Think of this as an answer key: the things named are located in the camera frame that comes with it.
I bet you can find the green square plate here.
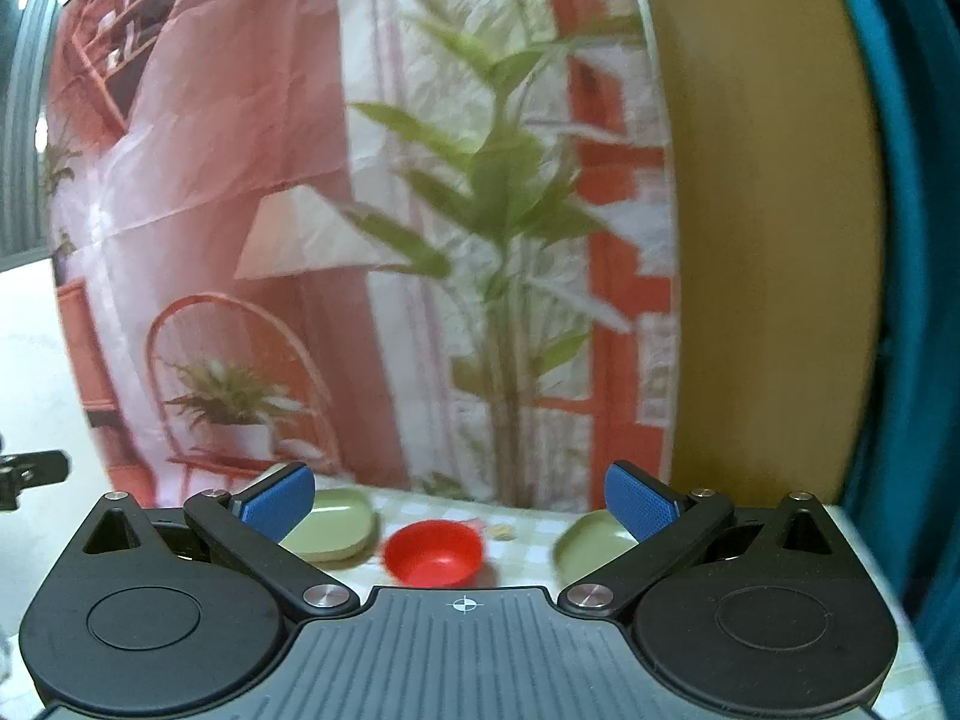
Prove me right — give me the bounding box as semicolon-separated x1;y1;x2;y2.
551;511;638;587
280;488;377;564

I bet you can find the red plastic bowl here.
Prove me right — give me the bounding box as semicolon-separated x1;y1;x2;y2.
382;520;485;589

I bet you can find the green checkered tablecloth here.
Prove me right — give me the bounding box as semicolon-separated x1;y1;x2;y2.
308;489;944;718

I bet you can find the printed room backdrop cloth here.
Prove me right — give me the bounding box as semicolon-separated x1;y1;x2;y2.
46;0;679;512

